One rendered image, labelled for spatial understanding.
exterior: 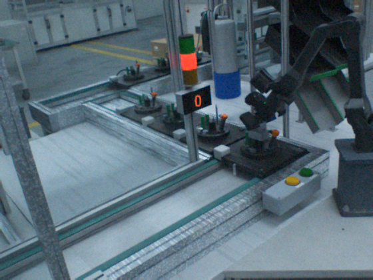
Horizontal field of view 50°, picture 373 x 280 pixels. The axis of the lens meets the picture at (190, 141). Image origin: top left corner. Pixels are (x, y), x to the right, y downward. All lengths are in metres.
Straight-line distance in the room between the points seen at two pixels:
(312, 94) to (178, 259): 0.88
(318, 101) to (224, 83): 0.82
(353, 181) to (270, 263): 0.36
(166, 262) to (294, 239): 0.39
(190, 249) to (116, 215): 0.28
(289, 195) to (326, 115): 0.49
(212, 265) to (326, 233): 0.35
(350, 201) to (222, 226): 0.41
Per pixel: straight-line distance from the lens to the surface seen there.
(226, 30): 2.29
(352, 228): 1.31
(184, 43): 1.29
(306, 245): 1.23
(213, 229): 1.17
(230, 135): 1.64
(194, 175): 1.43
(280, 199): 1.24
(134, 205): 1.31
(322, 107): 1.66
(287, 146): 1.52
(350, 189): 1.32
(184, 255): 1.14
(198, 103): 1.35
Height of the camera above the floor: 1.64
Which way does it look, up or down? 25 degrees down
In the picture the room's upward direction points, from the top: 7 degrees counter-clockwise
